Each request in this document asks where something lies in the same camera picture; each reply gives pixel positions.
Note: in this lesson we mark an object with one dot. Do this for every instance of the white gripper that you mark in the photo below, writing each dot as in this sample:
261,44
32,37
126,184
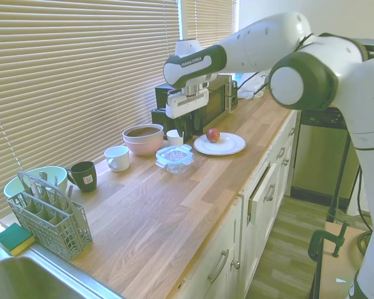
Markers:
190,104

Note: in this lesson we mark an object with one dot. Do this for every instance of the clear lid with blue rim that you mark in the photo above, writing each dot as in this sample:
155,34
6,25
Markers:
174,154

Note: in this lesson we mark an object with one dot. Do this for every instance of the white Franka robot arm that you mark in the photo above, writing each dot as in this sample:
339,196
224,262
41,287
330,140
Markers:
261,43

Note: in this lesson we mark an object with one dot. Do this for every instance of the clear glass food container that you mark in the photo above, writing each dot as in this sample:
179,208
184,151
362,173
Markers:
176,169

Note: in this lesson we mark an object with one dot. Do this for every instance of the red apple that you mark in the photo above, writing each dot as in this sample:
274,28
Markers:
213,134

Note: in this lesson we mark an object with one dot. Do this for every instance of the tall white mug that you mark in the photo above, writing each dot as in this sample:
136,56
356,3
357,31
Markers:
174,137

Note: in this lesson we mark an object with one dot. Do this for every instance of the black microwave oven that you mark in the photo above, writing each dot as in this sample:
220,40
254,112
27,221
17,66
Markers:
216,102

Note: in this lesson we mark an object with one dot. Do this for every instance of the white dinner plate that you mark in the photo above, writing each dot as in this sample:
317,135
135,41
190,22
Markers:
229,145

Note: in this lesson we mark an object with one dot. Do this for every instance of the pink bowl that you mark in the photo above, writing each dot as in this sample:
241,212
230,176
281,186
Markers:
140,149

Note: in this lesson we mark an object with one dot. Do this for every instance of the white plastic bag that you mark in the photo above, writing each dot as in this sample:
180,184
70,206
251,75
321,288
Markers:
251,85

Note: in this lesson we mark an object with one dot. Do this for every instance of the wide white mug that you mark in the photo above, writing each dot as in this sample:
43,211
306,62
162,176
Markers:
120,159

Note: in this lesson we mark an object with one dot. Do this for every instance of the metal cabinet knob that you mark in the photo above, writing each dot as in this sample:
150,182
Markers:
285,161
236,264

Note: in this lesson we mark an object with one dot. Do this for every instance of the beige window blind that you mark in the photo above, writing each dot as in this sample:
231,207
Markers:
65,78
212,18

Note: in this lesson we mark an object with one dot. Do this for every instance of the stainless steel dishwasher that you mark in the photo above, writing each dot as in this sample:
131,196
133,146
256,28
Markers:
314,149

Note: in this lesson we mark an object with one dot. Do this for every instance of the black mug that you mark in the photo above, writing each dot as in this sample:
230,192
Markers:
84,177

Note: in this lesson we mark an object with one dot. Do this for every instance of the metal cutlery piece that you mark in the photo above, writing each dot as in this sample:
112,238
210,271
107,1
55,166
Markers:
43,179
70,191
56,183

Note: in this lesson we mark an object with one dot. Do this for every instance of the mint green bowl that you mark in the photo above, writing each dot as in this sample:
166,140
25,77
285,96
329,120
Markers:
60,180

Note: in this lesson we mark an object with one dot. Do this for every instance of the dark green clamp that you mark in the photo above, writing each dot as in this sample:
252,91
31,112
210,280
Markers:
314,243

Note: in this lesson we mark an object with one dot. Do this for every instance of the grey plastic cutlery basket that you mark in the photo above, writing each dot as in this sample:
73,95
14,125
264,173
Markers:
59,230

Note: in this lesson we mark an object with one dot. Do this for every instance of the tan wooden robot table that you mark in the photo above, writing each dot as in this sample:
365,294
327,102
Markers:
339,274

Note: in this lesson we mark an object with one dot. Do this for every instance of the green and yellow sponge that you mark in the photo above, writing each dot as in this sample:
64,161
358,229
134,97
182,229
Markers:
14,238

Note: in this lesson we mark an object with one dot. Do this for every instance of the stainless steel sink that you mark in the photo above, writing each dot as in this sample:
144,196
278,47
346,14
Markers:
34,277

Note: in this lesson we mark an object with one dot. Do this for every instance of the black camera tripod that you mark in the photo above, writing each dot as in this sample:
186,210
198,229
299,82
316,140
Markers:
341,174

